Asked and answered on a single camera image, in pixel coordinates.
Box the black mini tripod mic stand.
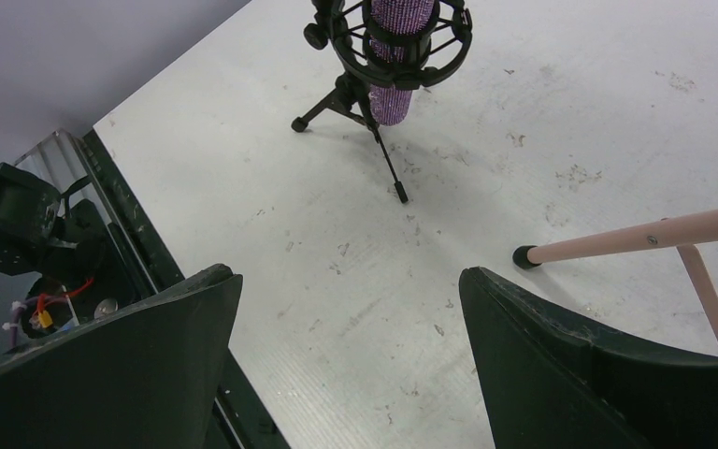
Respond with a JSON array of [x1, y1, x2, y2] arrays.
[[290, 0, 474, 205]]

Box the purple glitter microphone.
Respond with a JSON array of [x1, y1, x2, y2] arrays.
[[368, 0, 434, 126]]

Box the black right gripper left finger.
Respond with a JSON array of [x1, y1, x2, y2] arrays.
[[0, 264, 243, 448]]

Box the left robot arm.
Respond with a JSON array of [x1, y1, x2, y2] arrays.
[[0, 163, 107, 284]]

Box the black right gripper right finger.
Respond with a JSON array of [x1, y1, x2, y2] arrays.
[[459, 267, 718, 448]]

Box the pink music stand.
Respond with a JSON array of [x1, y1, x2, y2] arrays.
[[512, 209, 718, 342]]

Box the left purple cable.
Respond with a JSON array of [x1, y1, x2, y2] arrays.
[[2, 294, 69, 348]]

